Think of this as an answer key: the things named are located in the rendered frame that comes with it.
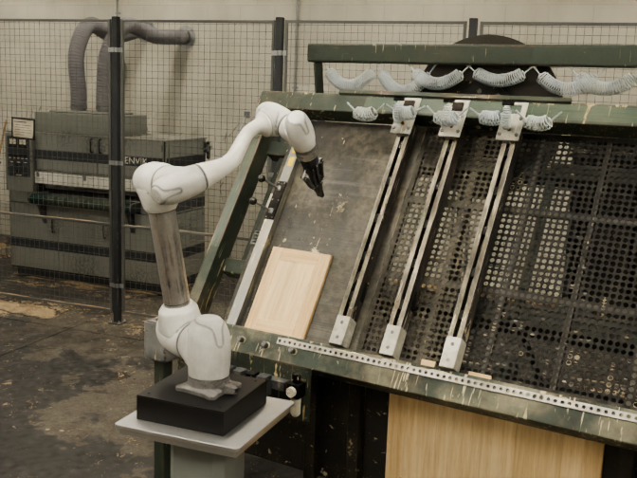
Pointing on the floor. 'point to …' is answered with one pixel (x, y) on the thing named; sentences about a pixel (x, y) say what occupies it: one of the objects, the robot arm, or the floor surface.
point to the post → (159, 442)
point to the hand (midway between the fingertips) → (318, 190)
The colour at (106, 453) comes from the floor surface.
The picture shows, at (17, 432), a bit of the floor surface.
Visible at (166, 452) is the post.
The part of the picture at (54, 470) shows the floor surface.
